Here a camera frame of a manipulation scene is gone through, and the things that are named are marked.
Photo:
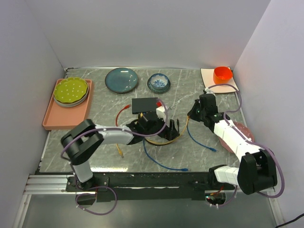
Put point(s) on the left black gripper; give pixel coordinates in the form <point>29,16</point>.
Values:
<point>169,133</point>

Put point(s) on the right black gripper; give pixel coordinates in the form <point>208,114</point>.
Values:
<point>192,112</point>

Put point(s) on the black network switch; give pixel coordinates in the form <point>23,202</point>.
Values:
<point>143,105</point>

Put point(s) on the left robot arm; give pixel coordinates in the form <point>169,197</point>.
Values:
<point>81,142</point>

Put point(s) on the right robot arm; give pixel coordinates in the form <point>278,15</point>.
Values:
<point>257,169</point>

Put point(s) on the white square plate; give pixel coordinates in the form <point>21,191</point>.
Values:
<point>207,78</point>

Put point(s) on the blue patterned saucer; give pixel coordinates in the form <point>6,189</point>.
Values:
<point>154,89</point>

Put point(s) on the orange plastic cup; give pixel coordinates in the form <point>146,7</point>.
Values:
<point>222,75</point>

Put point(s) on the blue white porcelain bowl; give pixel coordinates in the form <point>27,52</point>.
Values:
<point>159,82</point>

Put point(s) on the pink dotted plate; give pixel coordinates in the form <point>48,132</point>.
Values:
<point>246,131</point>

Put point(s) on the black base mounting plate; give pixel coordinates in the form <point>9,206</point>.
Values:
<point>110,195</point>

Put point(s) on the dark teal round plate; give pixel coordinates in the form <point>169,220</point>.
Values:
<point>121,80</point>

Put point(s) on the green dotted plate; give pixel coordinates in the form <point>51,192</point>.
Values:
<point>70,90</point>

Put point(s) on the grey plate under green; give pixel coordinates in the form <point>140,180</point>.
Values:
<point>67,105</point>

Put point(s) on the pink rectangular tray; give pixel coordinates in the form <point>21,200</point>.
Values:
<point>63,118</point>

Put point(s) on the aluminium frame rail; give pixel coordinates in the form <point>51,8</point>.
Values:
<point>45,184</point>

